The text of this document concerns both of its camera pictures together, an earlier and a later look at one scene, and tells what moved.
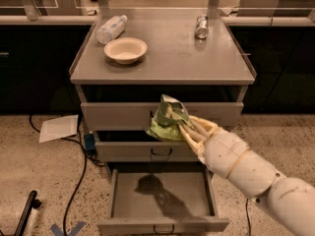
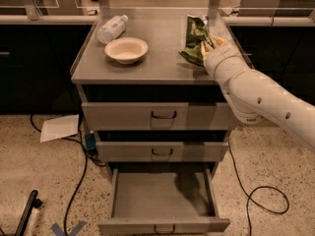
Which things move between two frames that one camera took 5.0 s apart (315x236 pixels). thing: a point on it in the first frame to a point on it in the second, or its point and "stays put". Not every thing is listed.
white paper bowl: (125, 50) stays put
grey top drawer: (142, 115) stays put
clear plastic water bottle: (111, 29) stays put
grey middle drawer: (146, 151) stays put
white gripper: (225, 153) to (219, 57)
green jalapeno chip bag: (170, 115) to (197, 32)
